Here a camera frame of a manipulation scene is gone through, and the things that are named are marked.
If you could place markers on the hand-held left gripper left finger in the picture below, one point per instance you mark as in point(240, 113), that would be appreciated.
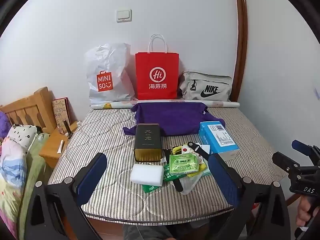
point(92, 177)

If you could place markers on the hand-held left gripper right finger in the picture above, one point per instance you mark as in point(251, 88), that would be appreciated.
point(222, 177)

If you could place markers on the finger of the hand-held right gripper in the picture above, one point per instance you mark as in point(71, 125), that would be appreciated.
point(298, 146)
point(283, 160)

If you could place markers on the clear plastic bag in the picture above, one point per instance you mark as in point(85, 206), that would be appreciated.
point(190, 186)

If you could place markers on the green tissue pack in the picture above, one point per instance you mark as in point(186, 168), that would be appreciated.
point(183, 163)

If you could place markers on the white fruit print snack packet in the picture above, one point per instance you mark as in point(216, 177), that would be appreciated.
point(186, 150)

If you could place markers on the white sponge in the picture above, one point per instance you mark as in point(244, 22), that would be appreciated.
point(147, 175)

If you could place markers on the green sachet packet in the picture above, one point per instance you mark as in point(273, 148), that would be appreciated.
point(150, 188)

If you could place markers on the person's right hand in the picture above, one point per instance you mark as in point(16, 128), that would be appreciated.
point(303, 210)

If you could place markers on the striped mattress pad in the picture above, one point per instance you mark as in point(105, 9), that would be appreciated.
point(105, 140)

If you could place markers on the blue cardboard box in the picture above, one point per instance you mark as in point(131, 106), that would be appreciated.
point(217, 135)

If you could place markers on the white tube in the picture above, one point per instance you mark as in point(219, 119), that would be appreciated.
point(60, 147)

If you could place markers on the wooden nightstand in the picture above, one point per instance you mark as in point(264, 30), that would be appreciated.
point(53, 147)

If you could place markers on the dark bottle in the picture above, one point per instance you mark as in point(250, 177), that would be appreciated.
point(67, 128)

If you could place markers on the green blanket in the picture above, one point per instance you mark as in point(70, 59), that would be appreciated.
point(32, 170)

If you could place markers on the dark tin box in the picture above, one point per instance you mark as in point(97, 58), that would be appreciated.
point(148, 140)

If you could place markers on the brown patterned notebook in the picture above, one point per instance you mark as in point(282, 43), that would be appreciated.
point(61, 111)

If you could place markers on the rolled printed paper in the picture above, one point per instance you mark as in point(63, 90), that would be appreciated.
point(225, 104)

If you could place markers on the purple towel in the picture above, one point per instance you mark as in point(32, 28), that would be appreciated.
point(172, 117)

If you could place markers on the colourful printed blanket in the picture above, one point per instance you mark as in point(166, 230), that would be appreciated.
point(11, 170)

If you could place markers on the white dotted pillow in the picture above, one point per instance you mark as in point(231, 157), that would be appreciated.
point(22, 135)

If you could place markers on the grey sports bag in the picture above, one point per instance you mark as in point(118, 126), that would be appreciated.
point(207, 85)

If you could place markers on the wooden headboard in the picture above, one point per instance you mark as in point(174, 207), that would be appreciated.
point(27, 107)

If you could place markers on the purple plush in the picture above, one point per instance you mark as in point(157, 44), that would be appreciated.
point(4, 125)

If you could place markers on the white plastic shopping bag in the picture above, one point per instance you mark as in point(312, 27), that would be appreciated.
point(110, 62)

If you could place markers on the red paper bag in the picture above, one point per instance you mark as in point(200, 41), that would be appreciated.
point(157, 62)

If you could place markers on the wooden door frame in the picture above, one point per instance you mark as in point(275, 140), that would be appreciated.
point(241, 42)

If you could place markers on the white wall switch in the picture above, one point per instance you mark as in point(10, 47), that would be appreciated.
point(124, 15)

